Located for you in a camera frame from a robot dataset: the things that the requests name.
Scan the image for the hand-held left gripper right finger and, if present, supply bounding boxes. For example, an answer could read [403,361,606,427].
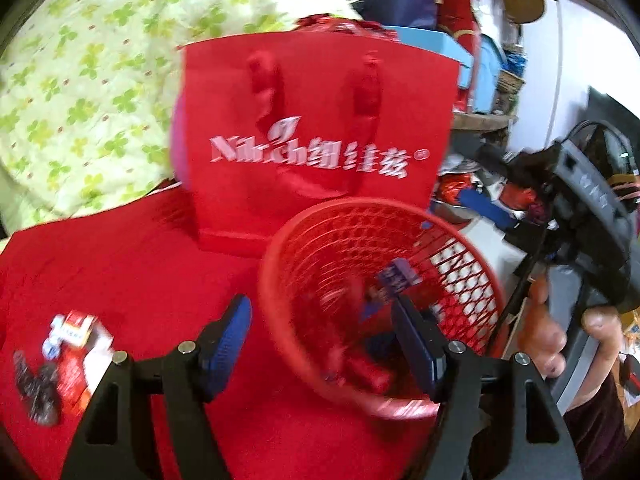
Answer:
[391,294,583,480]

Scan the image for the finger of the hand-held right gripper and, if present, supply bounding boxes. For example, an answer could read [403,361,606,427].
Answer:
[475,142,521,181]
[457,187,518,233]

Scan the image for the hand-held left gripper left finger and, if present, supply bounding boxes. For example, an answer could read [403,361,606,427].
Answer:
[60,294,253,480]

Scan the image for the purple snack packet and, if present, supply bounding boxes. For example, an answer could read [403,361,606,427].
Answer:
[375,258,421,301]

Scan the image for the red plastic mesh basket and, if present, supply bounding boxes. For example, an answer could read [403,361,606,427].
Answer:
[257,197,506,421]

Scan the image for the red and white medicine box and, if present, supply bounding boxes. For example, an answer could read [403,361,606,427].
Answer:
[42,310,116,418]

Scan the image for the person's right forearm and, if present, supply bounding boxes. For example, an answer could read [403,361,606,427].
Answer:
[562,375,633,480]

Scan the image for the person's right hand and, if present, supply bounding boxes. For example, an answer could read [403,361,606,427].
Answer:
[517,277,623,391]

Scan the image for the metal bowl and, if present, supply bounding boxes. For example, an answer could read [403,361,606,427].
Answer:
[432,195,481,225]

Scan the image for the wooden shelf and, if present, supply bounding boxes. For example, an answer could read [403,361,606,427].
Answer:
[452,110,518,133]

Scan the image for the red packet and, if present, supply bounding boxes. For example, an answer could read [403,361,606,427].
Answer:
[345,350,396,396]

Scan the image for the light blue plastic container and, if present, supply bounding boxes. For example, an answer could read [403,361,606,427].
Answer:
[472,35,507,113]

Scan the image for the black screen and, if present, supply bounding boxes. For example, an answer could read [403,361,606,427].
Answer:
[586,86,640,131]

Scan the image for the red blanket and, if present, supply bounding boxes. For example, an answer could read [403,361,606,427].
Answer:
[0,185,451,480]

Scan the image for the light blue box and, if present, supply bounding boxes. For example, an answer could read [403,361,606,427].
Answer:
[397,25,476,111]

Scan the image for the red gift bag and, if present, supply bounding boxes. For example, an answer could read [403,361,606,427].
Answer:
[435,0,481,56]

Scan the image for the red paper bag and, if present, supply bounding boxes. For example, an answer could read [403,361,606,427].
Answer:
[180,40,461,261]

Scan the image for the red foil wrappers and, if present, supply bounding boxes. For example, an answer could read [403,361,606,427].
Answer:
[295,16,401,43]

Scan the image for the black crumpled wrapper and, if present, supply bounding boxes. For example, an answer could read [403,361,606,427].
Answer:
[12,350,63,428]

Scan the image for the green floral quilt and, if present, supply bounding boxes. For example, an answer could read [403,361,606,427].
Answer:
[0,0,361,233]

